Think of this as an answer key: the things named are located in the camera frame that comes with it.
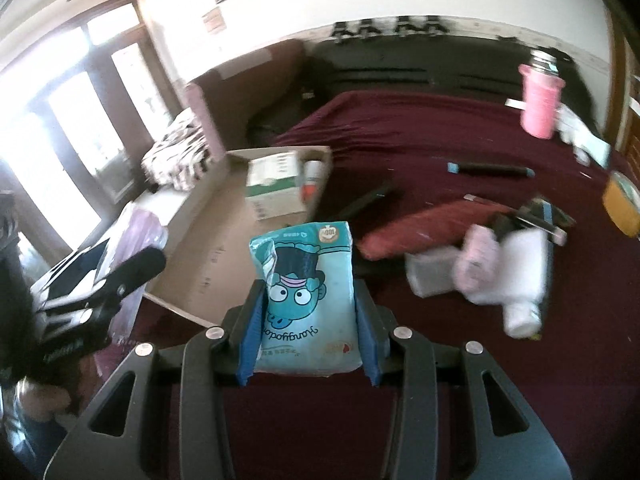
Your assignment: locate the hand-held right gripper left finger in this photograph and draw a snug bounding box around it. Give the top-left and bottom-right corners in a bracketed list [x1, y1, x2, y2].
[44, 280, 266, 480]

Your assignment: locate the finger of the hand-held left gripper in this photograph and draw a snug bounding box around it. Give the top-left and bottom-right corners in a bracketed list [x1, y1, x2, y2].
[90, 247, 167, 311]
[30, 240, 111, 306]

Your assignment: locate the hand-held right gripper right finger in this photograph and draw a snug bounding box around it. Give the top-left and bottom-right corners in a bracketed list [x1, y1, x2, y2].
[354, 280, 573, 480]

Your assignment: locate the blue cartoon tissue packet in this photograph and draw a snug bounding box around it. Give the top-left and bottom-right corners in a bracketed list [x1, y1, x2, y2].
[249, 221, 362, 378]

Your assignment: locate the cardboard box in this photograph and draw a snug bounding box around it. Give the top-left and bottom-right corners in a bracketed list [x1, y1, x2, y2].
[145, 146, 335, 328]

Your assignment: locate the white foam block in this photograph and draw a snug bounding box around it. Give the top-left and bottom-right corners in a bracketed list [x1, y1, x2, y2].
[405, 247, 466, 297]

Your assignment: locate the red packet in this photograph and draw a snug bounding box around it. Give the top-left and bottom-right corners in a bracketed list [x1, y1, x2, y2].
[357, 200, 516, 261]

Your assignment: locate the pink printed packet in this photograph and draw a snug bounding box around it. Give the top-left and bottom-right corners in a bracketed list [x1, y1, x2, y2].
[452, 225, 501, 306]

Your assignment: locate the black marker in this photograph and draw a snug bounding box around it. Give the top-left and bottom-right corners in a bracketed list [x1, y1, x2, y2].
[446, 160, 536, 179]

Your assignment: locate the person's left hand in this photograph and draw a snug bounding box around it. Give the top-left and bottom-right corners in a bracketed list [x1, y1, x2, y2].
[17, 377, 73, 418]

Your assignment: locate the patterned blanket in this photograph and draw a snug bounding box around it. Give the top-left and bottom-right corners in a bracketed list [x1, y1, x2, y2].
[141, 110, 211, 191]

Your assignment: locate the maroon tablecloth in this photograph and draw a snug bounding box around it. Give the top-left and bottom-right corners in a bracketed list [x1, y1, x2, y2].
[100, 90, 640, 480]

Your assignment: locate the black slim bar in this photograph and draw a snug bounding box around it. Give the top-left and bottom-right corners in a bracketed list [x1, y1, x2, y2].
[340, 180, 396, 218]

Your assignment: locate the white and green carton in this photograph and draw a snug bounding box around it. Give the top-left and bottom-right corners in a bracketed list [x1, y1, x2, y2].
[245, 152, 308, 221]

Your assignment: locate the white and red bottle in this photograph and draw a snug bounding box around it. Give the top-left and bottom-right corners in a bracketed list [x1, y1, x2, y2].
[300, 159, 323, 203]

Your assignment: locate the glass balcony door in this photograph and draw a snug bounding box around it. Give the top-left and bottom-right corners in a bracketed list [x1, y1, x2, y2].
[0, 2, 166, 241]

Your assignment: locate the brown sofa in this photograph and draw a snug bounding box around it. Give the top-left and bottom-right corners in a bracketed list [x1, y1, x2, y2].
[185, 37, 306, 161]

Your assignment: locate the black metal tool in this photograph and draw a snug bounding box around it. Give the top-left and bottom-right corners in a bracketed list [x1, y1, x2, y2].
[492, 195, 576, 246]

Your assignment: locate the black sofa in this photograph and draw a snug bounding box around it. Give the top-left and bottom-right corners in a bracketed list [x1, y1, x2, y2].
[247, 35, 606, 146]

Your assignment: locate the yellow tape roll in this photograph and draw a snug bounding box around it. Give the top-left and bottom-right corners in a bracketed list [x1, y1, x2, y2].
[602, 170, 640, 238]

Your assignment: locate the pink water bottle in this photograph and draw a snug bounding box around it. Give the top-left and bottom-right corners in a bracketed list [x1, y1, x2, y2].
[517, 47, 566, 140]

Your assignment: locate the crumpled white tissue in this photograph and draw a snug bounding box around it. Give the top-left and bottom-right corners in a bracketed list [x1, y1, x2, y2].
[557, 105, 613, 168]

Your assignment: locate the small wall plaque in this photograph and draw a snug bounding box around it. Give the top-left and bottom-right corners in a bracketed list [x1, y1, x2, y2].
[201, 8, 226, 36]

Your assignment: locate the wooden door frame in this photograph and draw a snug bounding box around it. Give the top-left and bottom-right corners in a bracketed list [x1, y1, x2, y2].
[607, 10, 640, 151]

